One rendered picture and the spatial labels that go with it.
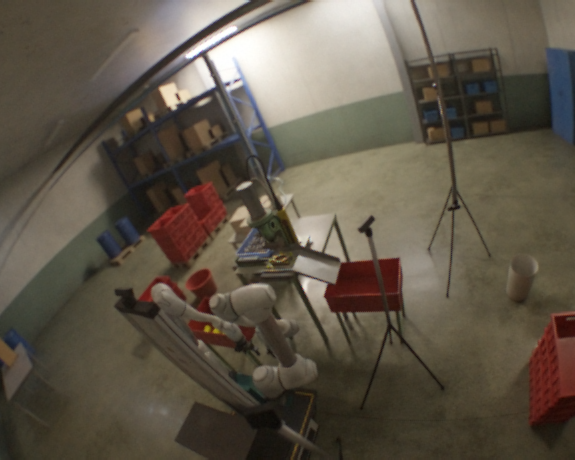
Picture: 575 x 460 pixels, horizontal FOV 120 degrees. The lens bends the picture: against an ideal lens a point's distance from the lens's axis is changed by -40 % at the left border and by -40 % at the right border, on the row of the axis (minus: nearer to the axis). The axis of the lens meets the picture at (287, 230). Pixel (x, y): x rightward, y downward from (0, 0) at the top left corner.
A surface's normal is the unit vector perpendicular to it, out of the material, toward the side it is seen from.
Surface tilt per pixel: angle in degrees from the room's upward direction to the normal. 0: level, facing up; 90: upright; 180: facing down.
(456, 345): 0
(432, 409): 0
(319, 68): 90
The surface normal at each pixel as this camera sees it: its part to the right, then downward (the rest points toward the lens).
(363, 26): -0.33, 0.59
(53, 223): 0.87, -0.11
